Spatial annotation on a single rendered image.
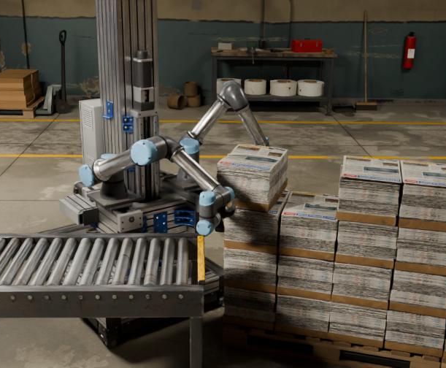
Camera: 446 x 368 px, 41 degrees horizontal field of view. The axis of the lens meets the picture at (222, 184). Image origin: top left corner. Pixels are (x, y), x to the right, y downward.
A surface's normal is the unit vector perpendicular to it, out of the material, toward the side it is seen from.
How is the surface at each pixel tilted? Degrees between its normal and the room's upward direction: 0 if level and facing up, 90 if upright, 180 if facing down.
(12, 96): 90
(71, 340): 0
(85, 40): 90
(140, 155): 87
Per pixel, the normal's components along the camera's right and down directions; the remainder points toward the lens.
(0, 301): 0.04, 0.33
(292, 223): -0.25, 0.32
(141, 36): 0.59, 0.28
